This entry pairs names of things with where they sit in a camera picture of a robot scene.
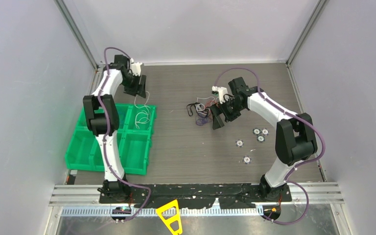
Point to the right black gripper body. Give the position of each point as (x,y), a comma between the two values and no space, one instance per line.
(231,110)

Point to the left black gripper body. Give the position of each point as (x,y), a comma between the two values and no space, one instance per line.
(131,84)

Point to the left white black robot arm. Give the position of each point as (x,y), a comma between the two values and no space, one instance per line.
(103,120)

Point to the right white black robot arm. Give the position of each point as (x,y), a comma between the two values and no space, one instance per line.
(295,138)

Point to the blue white poker chip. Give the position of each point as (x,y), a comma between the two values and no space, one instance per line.
(239,143)

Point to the grey poker chip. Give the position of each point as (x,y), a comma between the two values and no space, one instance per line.
(256,131)

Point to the dark green poker chip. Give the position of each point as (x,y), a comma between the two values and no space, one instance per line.
(260,138)

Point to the green six-compartment tray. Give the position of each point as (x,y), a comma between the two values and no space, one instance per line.
(134,140)

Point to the blue poker chip near front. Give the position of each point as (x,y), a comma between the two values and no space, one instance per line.
(246,159)

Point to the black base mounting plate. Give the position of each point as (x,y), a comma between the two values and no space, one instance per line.
(199,196)

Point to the yellow triangular plastic piece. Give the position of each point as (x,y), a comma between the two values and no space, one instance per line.
(171,217)

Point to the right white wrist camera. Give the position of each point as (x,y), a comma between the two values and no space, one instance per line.
(220,91)

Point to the white slotted cable duct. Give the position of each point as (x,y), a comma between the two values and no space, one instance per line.
(115,212)

